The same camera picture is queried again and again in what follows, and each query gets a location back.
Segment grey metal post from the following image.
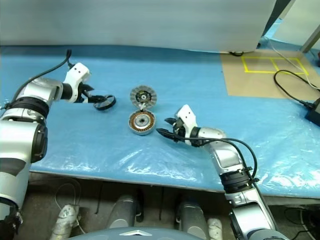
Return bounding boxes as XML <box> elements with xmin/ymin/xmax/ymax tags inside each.
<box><xmin>301</xmin><ymin>23</ymin><xmax>320</xmax><ymax>53</ymax></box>

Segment grey rounded leg shape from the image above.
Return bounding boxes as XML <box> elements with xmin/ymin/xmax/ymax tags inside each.
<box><xmin>177</xmin><ymin>194</ymin><xmax>210</xmax><ymax>234</ymax></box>
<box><xmin>109</xmin><ymin>194</ymin><xmax>138</xmax><ymax>230</ymax></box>

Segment white mottled foot shape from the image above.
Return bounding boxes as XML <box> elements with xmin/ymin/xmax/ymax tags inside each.
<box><xmin>51</xmin><ymin>203</ymin><xmax>81</xmax><ymax>240</ymax></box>
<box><xmin>206</xmin><ymin>217</ymin><xmax>224</xmax><ymax>240</ymax></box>

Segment silver finned motor lid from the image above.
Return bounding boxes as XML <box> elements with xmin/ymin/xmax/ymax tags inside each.
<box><xmin>129</xmin><ymin>84</ymin><xmax>158</xmax><ymax>110</ymax></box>

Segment silver motor housing copper windings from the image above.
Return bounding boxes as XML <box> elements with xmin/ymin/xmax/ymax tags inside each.
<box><xmin>127</xmin><ymin>109</ymin><xmax>158</xmax><ymax>137</ymax></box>

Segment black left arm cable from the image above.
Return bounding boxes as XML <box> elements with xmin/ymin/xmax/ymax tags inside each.
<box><xmin>9</xmin><ymin>49</ymin><xmax>73</xmax><ymax>106</ymax></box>

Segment white partition board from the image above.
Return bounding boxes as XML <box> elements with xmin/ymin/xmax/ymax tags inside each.
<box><xmin>0</xmin><ymin>0</ymin><xmax>277</xmax><ymax>53</ymax></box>

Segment dark grey upright bar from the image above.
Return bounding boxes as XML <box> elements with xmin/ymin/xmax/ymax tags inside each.
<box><xmin>258</xmin><ymin>0</ymin><xmax>297</xmax><ymax>45</ymax></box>

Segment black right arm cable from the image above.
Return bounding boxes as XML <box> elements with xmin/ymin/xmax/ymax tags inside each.
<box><xmin>192</xmin><ymin>137</ymin><xmax>280</xmax><ymax>233</ymax></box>

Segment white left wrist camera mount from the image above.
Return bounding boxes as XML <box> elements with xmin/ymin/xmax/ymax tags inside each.
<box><xmin>63</xmin><ymin>62</ymin><xmax>91</xmax><ymax>103</ymax></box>

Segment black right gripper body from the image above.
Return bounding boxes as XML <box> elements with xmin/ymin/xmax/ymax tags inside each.
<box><xmin>171</xmin><ymin>118</ymin><xmax>188</xmax><ymax>144</ymax></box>

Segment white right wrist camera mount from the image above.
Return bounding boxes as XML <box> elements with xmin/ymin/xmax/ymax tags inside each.
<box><xmin>174</xmin><ymin>104</ymin><xmax>198</xmax><ymax>146</ymax></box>

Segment grey torso cover with logo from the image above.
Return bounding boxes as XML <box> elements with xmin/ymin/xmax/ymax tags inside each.
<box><xmin>68</xmin><ymin>226</ymin><xmax>187</xmax><ymax>240</ymax></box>

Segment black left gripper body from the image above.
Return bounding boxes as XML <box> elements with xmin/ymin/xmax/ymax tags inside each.
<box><xmin>76</xmin><ymin>84</ymin><xmax>91</xmax><ymax>104</ymax></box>

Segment black floor cables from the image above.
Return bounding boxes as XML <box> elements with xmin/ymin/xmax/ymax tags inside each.
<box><xmin>283</xmin><ymin>204</ymin><xmax>320</xmax><ymax>233</ymax></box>

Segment thin white cable loop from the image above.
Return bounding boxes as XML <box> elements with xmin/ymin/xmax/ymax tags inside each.
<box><xmin>54</xmin><ymin>183</ymin><xmax>85</xmax><ymax>235</ymax></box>

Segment brown cardboard sheet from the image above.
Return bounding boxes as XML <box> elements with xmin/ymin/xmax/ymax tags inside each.
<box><xmin>219</xmin><ymin>48</ymin><xmax>320</xmax><ymax>99</ymax></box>

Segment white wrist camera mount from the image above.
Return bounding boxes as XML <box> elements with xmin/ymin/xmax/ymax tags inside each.
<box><xmin>174</xmin><ymin>104</ymin><xmax>198</xmax><ymax>146</ymax></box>
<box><xmin>63</xmin><ymin>62</ymin><xmax>91</xmax><ymax>103</ymax></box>

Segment white panel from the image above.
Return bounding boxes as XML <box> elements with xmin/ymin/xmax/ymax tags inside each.
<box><xmin>271</xmin><ymin>0</ymin><xmax>320</xmax><ymax>43</ymax></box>

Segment black power adapter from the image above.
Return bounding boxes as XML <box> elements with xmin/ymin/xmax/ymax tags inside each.
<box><xmin>304</xmin><ymin>96</ymin><xmax>320</xmax><ymax>123</ymax></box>

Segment yellow tape grid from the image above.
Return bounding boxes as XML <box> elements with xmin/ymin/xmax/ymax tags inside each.
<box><xmin>241</xmin><ymin>56</ymin><xmax>310</xmax><ymax>75</ymax></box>

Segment thin black hanging strap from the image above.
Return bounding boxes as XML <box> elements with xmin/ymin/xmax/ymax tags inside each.
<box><xmin>96</xmin><ymin>181</ymin><xmax>105</xmax><ymax>216</ymax></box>

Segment black spoked rotor ring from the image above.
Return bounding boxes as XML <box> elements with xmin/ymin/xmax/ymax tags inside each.
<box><xmin>93</xmin><ymin>94</ymin><xmax>117</xmax><ymax>113</ymax></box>

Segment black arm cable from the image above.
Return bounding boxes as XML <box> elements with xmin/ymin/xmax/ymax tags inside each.
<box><xmin>192</xmin><ymin>137</ymin><xmax>280</xmax><ymax>233</ymax></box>
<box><xmin>9</xmin><ymin>49</ymin><xmax>73</xmax><ymax>106</ymax></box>

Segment black power cable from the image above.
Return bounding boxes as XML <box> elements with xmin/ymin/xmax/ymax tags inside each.
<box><xmin>273</xmin><ymin>69</ymin><xmax>320</xmax><ymax>108</ymax></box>

